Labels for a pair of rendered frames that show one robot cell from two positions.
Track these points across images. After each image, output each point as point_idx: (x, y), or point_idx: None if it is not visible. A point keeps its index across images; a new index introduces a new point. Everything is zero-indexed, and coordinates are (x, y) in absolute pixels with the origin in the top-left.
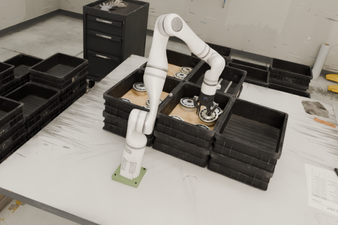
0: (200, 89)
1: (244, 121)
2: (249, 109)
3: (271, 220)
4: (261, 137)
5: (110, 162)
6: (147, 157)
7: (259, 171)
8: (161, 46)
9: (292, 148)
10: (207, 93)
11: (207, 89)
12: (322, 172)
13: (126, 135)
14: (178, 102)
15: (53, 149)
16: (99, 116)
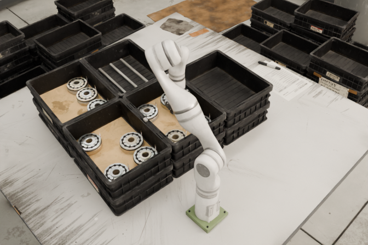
0: (142, 90)
1: (194, 84)
2: (190, 70)
3: (296, 131)
4: (222, 85)
5: (180, 227)
6: (186, 188)
7: (263, 109)
8: (173, 82)
9: None
10: (183, 87)
11: (182, 83)
12: (258, 71)
13: (208, 186)
14: None
15: None
16: (86, 213)
